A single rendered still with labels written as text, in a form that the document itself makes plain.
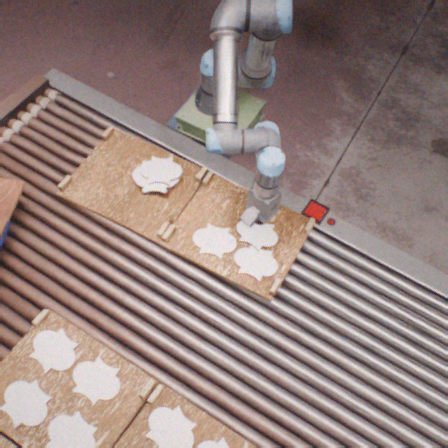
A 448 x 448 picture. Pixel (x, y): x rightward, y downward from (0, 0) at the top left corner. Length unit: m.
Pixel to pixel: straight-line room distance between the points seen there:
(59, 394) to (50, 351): 0.13
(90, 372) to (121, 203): 0.61
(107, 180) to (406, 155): 2.05
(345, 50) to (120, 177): 2.42
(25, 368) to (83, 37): 2.75
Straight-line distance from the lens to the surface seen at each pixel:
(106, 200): 2.15
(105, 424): 1.81
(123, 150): 2.28
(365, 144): 3.72
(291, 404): 1.86
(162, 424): 1.78
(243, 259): 2.01
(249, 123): 2.37
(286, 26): 1.92
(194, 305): 1.95
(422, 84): 4.21
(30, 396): 1.85
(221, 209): 2.12
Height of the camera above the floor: 2.66
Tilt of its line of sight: 56 degrees down
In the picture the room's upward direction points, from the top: 6 degrees clockwise
